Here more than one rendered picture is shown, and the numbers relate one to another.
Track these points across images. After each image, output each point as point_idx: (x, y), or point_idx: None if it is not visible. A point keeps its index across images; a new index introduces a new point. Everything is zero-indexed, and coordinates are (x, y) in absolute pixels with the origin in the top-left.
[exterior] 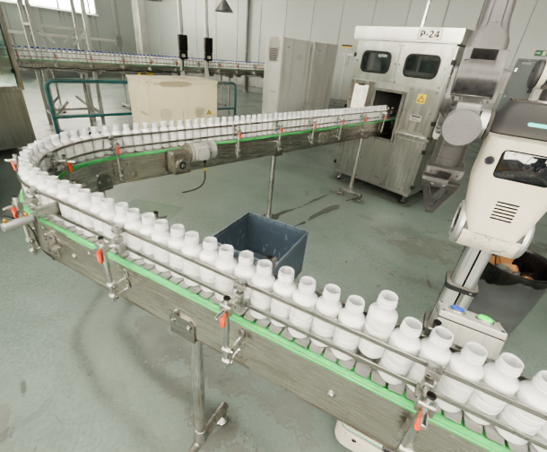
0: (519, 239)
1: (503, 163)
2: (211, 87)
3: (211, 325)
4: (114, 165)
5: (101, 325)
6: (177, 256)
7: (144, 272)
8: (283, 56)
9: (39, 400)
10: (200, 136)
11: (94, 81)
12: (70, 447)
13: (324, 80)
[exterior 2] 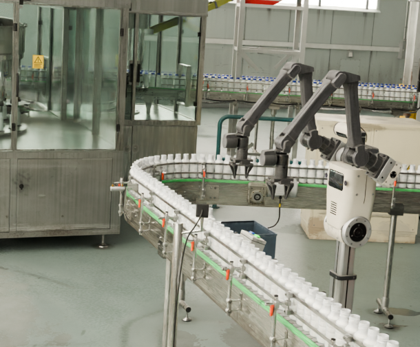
0: (341, 227)
1: (330, 177)
2: (417, 134)
3: (168, 241)
4: (200, 186)
5: (149, 325)
6: (166, 206)
7: (155, 216)
8: None
9: (88, 339)
10: (288, 175)
11: (275, 118)
12: None
13: None
